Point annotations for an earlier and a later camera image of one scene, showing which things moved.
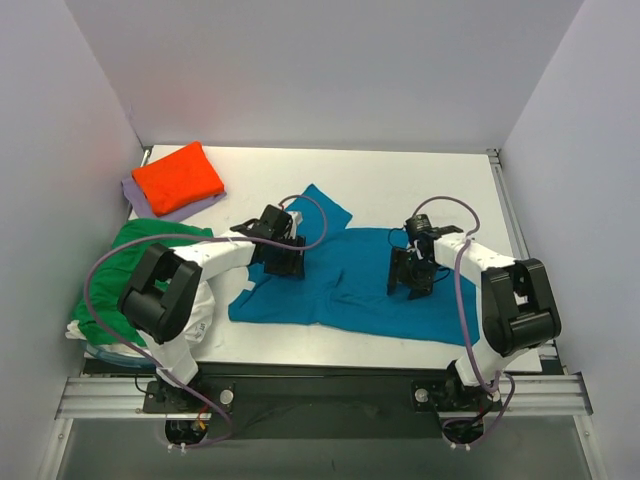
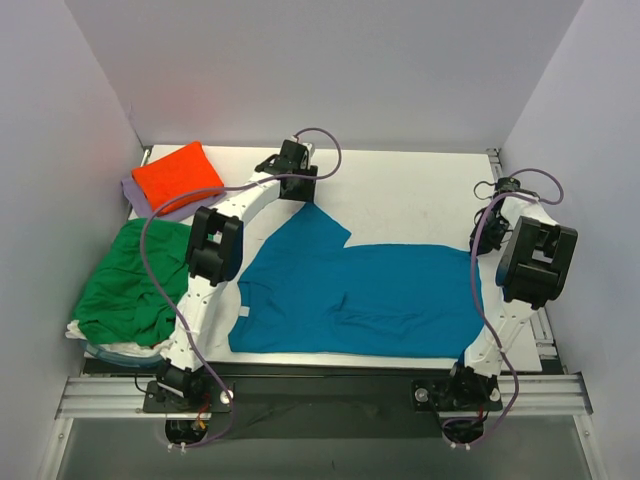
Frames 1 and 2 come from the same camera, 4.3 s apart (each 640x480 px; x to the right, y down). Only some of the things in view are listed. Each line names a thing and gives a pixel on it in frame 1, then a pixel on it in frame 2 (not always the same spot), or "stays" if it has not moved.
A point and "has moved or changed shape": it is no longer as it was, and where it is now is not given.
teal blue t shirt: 346,276 has moved or changed shape
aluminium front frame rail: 125,398 stays
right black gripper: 409,270 -> 482,239
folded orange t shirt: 177,178 stays
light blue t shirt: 122,360 stays
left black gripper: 285,258 -> 298,185
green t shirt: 111,273 stays
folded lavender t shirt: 141,208 stays
